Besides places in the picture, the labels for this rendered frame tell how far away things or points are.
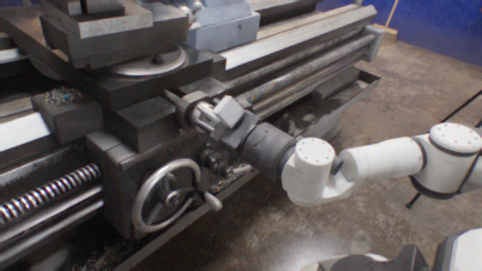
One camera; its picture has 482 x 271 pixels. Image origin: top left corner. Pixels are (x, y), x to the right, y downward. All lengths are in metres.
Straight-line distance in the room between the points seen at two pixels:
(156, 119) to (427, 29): 4.27
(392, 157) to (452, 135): 0.10
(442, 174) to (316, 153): 0.24
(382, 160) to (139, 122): 0.50
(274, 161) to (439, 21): 4.27
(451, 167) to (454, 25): 4.09
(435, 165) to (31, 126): 0.81
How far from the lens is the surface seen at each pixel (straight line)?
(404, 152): 0.68
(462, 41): 4.76
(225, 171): 1.08
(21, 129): 0.86
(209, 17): 1.19
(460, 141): 0.70
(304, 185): 0.60
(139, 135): 0.78
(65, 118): 0.84
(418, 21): 4.82
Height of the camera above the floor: 1.32
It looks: 36 degrees down
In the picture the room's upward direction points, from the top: 9 degrees clockwise
